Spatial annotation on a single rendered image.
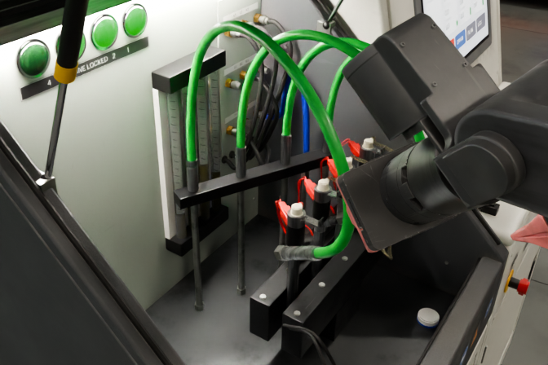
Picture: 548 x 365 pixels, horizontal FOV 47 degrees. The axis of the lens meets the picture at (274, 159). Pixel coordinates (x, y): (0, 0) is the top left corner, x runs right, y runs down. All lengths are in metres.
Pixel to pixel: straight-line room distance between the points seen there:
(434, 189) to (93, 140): 0.64
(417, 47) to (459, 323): 0.74
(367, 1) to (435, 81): 0.77
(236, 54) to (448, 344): 0.62
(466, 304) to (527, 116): 0.81
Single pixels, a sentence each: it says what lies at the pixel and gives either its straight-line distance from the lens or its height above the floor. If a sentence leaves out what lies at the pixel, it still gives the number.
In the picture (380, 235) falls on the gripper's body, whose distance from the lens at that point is 0.49.
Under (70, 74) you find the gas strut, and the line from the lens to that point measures 0.59.
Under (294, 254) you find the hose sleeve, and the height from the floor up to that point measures 1.17.
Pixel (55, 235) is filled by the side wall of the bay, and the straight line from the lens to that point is 0.70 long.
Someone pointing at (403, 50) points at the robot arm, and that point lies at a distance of 0.39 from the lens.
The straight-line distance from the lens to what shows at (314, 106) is 0.68.
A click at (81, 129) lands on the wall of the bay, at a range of 0.94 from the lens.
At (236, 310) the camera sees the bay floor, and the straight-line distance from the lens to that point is 1.22.
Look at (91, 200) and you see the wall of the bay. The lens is 1.00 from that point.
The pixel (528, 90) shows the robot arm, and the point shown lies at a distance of 0.35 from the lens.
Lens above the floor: 1.69
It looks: 31 degrees down
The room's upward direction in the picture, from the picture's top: 2 degrees clockwise
